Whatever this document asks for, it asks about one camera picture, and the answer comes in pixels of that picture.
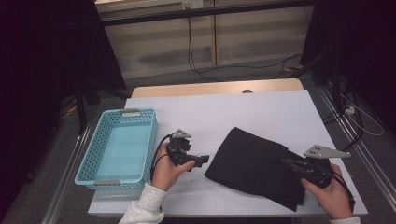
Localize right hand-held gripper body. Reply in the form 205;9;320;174
303;144;352;189

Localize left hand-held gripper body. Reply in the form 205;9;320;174
166;129;195;167

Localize black pants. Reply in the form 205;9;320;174
204;126;307;213

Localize light blue plastic basket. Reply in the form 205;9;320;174
74;107;159;190

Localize person's left hand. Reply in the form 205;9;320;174
151;142;195;191

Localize person's right hand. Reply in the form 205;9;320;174
301;164;354;221

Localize white table sheet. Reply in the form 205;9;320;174
88;89;369;217

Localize wooden table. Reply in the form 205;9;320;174
130;77;305;99

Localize black tripod stand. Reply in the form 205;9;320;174
74;78;132;136
292;50;344;106

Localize light wooden cabinet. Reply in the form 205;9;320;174
94;0;316;80

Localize black curtain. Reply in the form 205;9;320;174
0;0;127;218
300;0;396;132

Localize black horizontal bar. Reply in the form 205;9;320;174
101;0;316;27

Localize black floor cable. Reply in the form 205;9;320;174
321;90;363;155

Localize aluminium floor rail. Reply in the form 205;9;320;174
317;85;396;213
41;122;94;224

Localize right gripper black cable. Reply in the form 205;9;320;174
323;172;357;213

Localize white floor cable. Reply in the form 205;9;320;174
339;92;385;137

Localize black hanging cable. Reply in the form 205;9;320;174
186;17;303;82

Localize white wall socket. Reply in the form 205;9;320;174
181;0;205;10

